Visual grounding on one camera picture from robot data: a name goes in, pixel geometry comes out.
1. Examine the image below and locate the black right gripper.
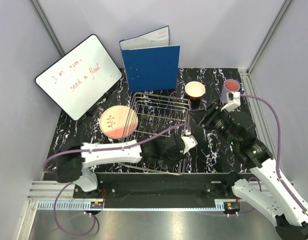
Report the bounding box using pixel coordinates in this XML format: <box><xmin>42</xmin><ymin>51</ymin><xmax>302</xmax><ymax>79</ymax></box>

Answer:
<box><xmin>187</xmin><ymin>101</ymin><xmax>240</xmax><ymax>147</ymax></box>

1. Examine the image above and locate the lilac cup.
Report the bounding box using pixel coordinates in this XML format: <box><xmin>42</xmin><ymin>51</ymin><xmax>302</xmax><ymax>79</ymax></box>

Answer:
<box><xmin>220</xmin><ymin>79</ymin><xmax>240</xmax><ymax>104</ymax></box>

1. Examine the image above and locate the red bowl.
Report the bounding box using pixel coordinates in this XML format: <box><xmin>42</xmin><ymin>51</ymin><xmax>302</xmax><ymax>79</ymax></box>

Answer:
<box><xmin>185</xmin><ymin>81</ymin><xmax>206</xmax><ymax>100</ymax></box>

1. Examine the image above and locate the pink cup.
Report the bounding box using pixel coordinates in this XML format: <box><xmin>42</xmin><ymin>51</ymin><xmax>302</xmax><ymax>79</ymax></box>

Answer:
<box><xmin>224</xmin><ymin>80</ymin><xmax>240</xmax><ymax>92</ymax></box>

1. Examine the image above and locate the wire dish rack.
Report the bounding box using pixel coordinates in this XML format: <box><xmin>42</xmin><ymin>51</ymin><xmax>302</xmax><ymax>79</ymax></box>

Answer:
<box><xmin>119</xmin><ymin>92</ymin><xmax>191</xmax><ymax>175</ymax></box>

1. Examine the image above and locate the cream and pink plate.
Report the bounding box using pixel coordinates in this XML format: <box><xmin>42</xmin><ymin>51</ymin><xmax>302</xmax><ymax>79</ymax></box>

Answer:
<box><xmin>99</xmin><ymin>105</ymin><xmax>138</xmax><ymax>139</ymax></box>

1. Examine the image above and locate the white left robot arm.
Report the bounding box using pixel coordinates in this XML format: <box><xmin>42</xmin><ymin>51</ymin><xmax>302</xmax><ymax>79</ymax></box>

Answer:
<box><xmin>56</xmin><ymin>136</ymin><xmax>192</xmax><ymax>198</ymax></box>

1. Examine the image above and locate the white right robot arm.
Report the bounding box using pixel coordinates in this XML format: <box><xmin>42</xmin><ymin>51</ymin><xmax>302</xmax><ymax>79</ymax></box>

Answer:
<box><xmin>192</xmin><ymin>103</ymin><xmax>308</xmax><ymax>240</ymax></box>

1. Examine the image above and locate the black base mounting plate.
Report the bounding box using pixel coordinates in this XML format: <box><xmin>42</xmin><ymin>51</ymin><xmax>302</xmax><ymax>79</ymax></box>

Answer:
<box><xmin>73</xmin><ymin>173</ymin><xmax>238</xmax><ymax>211</ymax></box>

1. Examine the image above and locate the whiteboard with red writing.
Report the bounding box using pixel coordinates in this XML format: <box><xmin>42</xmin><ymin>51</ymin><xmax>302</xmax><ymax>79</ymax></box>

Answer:
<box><xmin>35</xmin><ymin>34</ymin><xmax>122</xmax><ymax>121</ymax></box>

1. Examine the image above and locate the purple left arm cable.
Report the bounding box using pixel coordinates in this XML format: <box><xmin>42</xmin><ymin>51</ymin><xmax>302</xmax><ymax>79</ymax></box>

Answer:
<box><xmin>43</xmin><ymin>124</ymin><xmax>191</xmax><ymax>173</ymax></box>

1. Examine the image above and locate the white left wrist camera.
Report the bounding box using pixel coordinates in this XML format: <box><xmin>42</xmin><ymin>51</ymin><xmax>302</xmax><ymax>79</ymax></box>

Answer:
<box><xmin>181</xmin><ymin>129</ymin><xmax>198</xmax><ymax>155</ymax></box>

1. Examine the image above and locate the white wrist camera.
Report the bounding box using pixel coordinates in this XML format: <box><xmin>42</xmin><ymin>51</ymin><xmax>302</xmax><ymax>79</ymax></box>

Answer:
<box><xmin>181</xmin><ymin>129</ymin><xmax>198</xmax><ymax>155</ymax></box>
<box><xmin>221</xmin><ymin>91</ymin><xmax>241</xmax><ymax>113</ymax></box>

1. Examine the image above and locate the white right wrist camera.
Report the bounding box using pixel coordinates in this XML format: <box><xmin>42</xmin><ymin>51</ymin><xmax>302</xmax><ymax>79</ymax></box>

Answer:
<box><xmin>221</xmin><ymin>91</ymin><xmax>241</xmax><ymax>113</ymax></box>

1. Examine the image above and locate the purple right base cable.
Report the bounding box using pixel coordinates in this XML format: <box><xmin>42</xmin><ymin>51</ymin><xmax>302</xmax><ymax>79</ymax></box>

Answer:
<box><xmin>227</xmin><ymin>177</ymin><xmax>264</xmax><ymax>217</ymax></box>

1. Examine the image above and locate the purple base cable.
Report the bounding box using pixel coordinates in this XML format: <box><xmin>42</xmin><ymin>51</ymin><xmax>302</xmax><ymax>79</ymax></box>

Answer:
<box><xmin>53</xmin><ymin>182</ymin><xmax>101</xmax><ymax>237</ymax></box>
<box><xmin>227</xmin><ymin>177</ymin><xmax>264</xmax><ymax>217</ymax></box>

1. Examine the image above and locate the blue ring binder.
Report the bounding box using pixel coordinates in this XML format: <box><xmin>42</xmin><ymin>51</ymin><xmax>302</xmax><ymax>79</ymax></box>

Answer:
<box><xmin>119</xmin><ymin>26</ymin><xmax>180</xmax><ymax>93</ymax></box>

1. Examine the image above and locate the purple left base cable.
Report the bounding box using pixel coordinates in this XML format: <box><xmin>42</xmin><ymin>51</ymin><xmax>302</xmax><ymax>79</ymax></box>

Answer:
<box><xmin>53</xmin><ymin>182</ymin><xmax>101</xmax><ymax>237</ymax></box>

